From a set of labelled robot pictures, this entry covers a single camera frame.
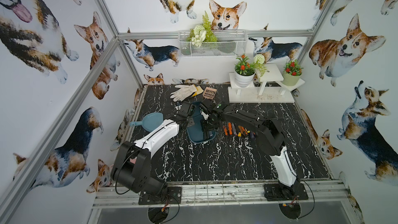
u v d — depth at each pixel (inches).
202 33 31.0
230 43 36.5
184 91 45.5
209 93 46.1
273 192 28.9
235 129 37.1
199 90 46.2
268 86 47.8
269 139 20.7
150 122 39.6
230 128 37.4
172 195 29.0
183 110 27.2
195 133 36.4
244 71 34.6
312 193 28.1
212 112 27.2
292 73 36.4
